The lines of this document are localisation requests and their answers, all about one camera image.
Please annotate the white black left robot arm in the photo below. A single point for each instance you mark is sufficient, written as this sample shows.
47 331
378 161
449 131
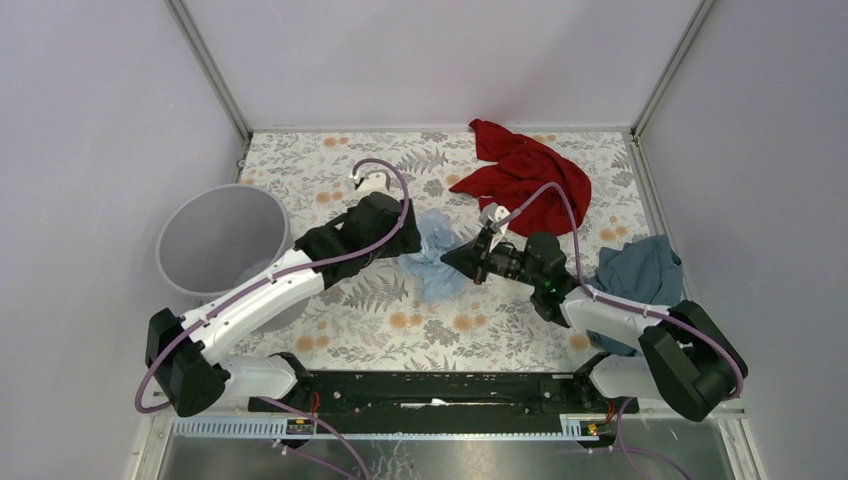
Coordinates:
188 359

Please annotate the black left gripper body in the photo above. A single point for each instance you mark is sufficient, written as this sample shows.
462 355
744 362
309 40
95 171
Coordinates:
404 241

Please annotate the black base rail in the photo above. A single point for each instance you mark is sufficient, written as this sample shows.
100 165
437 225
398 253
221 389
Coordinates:
333 393

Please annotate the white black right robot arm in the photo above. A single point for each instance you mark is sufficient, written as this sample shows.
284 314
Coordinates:
682 357

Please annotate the teal blue cloth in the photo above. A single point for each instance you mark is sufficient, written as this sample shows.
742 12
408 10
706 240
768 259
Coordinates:
646 271

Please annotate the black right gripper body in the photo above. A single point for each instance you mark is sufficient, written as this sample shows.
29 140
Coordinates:
501 260

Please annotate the light blue plastic trash bag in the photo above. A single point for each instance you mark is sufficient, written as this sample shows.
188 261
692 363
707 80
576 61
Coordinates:
437 281

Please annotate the white slotted cable duct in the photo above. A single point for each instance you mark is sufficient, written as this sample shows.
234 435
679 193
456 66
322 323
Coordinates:
419 425

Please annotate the grey plastic trash bin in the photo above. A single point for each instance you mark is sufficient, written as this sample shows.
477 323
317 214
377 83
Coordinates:
222 238

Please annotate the aluminium frame post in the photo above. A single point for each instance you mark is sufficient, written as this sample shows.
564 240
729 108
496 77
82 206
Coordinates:
185 22
683 47

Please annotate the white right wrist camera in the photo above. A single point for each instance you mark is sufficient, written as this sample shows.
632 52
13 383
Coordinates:
496 215

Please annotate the red cloth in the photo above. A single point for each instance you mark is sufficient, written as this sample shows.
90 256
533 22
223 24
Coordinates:
517 166

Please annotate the left aluminium frame post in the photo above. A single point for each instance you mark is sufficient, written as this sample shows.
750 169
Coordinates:
185 22

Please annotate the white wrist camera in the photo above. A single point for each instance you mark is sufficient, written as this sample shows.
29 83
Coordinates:
496 215
375 181

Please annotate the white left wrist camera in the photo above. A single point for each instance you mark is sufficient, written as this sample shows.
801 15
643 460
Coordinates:
375 181

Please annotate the right aluminium frame post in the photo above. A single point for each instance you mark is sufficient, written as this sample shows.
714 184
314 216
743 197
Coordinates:
683 47

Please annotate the floral patterned table mat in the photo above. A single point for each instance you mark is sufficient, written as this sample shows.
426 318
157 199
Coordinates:
409 313

